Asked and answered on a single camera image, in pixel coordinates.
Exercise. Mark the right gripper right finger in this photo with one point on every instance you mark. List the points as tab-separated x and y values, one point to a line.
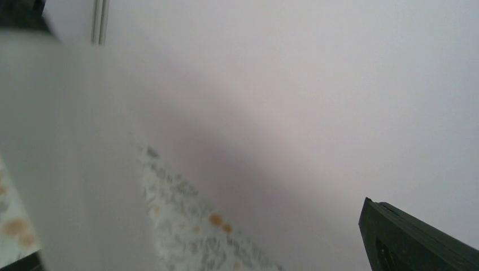
395	240

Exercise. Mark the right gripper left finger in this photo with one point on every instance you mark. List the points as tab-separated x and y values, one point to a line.
31	262

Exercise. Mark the cat and books photo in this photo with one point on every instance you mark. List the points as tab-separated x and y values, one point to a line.
68	143

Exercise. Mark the floral patterned table mat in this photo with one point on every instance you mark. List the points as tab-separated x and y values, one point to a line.
190	234

